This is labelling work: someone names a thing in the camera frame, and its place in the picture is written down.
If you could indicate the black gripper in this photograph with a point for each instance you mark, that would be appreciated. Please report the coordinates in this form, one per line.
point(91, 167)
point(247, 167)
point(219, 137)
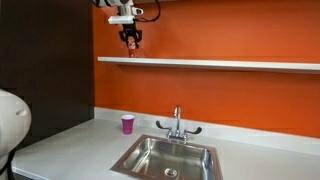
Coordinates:
point(129, 28)

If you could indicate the purple plastic cup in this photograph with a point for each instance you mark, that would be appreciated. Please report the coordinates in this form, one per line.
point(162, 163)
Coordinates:
point(127, 125)

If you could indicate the dark brown cabinet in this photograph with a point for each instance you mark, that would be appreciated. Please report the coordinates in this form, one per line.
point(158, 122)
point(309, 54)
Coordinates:
point(43, 66)

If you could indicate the stainless steel sink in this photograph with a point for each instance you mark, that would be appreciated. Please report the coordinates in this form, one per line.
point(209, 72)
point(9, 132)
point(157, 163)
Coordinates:
point(156, 156)

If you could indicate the white counter backsplash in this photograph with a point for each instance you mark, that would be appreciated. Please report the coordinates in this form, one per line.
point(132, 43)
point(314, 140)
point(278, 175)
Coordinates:
point(266, 136)

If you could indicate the white wall shelf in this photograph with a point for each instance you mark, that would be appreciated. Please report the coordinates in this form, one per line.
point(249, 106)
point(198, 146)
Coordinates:
point(233, 64)

